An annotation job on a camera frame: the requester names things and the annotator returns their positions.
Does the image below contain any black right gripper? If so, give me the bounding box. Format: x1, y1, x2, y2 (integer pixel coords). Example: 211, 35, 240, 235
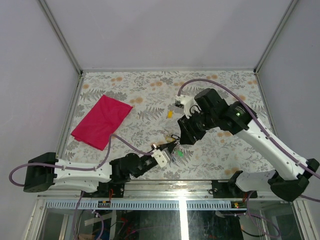
177, 108, 218, 145

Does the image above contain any black key tag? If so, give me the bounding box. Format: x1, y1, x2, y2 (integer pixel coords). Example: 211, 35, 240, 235
170, 134, 180, 140

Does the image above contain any green key tag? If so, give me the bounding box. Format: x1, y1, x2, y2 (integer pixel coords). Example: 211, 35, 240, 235
176, 150, 184, 157

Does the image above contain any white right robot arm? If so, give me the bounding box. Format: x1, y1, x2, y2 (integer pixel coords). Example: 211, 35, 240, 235
175, 88, 320, 202

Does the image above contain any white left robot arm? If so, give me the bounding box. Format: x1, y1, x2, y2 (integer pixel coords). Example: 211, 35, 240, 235
23, 141, 177, 198

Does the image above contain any small yellow key tag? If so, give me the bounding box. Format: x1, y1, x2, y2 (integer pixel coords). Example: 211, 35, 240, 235
167, 111, 173, 119

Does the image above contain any floral table mat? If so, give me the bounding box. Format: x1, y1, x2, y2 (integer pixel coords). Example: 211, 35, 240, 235
58, 70, 273, 180

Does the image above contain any red cloth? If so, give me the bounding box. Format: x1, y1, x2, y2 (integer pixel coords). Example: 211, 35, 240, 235
71, 95, 133, 151

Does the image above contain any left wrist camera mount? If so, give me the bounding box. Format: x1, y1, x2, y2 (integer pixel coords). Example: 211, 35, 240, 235
151, 149, 173, 168

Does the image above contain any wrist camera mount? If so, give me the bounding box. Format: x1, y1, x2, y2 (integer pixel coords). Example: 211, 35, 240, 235
174, 95, 198, 119
151, 149, 173, 168

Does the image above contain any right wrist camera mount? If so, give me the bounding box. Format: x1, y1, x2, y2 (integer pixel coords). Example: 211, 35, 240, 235
174, 95, 198, 119

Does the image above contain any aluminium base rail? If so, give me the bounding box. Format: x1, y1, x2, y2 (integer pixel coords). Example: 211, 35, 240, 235
37, 178, 307, 201

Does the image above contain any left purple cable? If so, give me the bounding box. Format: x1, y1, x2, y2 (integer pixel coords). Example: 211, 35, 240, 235
9, 134, 157, 187

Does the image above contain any purple cable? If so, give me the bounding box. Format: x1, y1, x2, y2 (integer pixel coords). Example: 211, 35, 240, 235
176, 78, 320, 203
9, 134, 157, 187

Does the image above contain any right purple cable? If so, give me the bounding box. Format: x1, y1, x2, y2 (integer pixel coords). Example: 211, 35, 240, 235
176, 78, 320, 203

